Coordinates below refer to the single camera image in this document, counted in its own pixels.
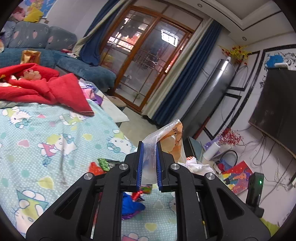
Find purple gold snack wrapper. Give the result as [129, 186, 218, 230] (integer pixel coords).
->
[121, 212, 137, 220]

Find blue plastic bag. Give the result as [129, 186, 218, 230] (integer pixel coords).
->
[121, 192, 145, 216]

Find red plastic bag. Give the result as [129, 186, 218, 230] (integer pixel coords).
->
[88, 162, 106, 176]

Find green black snack wrapper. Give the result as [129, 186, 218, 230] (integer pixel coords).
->
[97, 158, 121, 172]

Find clear orange printed plastic bag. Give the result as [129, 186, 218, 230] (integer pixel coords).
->
[142, 119, 186, 185]

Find yellow white snack wrapper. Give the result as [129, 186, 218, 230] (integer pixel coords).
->
[178, 156, 215, 176]

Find tv cabinet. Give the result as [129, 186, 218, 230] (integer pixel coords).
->
[184, 136, 223, 170]

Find white vase red berries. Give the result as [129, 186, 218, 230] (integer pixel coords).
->
[203, 128, 243, 161]

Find hello kitty blue bedsheet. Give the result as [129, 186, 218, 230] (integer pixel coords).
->
[1, 101, 138, 240]

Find silver tower air conditioner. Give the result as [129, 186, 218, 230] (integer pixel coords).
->
[181, 57, 235, 139]

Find white top coffee table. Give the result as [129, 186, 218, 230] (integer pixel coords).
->
[95, 89, 129, 123]

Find blue round stool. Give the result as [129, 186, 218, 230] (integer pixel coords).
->
[107, 95, 126, 111]

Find right blue curtain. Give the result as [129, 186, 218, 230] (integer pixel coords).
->
[142, 18, 222, 126]

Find blue curtain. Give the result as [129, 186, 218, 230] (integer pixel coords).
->
[72, 1, 130, 66]
[142, 18, 222, 126]

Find yellow artificial flowers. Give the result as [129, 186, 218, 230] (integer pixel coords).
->
[219, 45, 251, 65]

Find red blanket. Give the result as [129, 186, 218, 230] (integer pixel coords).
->
[1, 63, 94, 116]

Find left blue curtain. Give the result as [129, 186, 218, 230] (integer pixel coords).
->
[72, 1, 130, 66]

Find golden gift bag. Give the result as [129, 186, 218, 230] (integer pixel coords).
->
[20, 50, 41, 64]

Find wooden glass sliding door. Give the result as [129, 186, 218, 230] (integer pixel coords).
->
[100, 1, 204, 113]

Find blue grey sofa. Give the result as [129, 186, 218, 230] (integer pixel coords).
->
[1, 21, 116, 92]

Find yellow cushion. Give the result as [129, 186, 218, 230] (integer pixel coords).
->
[24, 6, 44, 23]

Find china map poster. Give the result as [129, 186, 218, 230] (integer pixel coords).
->
[19, 0, 56, 18]

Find wall mounted television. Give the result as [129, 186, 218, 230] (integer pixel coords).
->
[248, 68, 296, 157]

